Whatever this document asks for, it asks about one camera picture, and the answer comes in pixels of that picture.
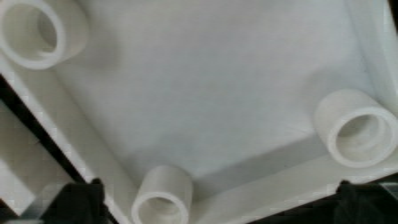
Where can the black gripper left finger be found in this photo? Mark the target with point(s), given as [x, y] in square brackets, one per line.
[79, 207]

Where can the white square tabletop part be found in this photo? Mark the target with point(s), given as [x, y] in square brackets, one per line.
[217, 100]

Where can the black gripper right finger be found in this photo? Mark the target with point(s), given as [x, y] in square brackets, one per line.
[365, 205]

